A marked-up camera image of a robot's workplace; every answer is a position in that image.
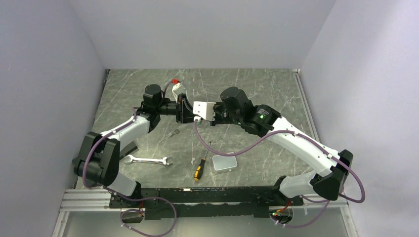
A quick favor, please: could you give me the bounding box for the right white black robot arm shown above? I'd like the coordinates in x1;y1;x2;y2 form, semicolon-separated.
211;87;353;205

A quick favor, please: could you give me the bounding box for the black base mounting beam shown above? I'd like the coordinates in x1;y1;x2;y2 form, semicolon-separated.
109;186;303;220

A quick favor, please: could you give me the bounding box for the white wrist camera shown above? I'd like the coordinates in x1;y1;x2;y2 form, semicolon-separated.
193;101;216;121
171;79;187;101

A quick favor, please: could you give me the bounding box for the aluminium extrusion rail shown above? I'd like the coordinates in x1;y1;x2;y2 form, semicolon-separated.
60;189;111;212

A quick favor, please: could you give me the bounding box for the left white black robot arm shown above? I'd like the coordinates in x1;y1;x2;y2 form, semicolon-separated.
73;83;194;207

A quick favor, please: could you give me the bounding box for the small detached silver key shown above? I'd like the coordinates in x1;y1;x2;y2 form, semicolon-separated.
169;129;180;137

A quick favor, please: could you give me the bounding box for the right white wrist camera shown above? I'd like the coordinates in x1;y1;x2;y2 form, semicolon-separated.
193;101;216;121

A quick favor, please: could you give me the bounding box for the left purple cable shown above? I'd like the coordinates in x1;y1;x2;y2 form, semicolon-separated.
82;80;178;237

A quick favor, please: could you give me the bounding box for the black square plate rear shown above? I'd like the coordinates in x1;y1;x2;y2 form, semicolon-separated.
119;141;138;160

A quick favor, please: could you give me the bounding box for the silver open-end wrench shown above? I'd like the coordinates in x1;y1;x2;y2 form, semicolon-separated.
124;155;172;167

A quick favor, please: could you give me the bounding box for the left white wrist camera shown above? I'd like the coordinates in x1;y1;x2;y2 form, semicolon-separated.
171;79;187;101

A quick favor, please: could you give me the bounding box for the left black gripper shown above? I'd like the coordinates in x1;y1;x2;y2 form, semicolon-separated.
156;94;194;124

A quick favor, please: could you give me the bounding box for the yellow black screwdriver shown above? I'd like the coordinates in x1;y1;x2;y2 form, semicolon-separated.
193;149;209;181

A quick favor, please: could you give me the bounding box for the grey rectangular tin box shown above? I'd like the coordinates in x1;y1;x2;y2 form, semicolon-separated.
212;155;238;171

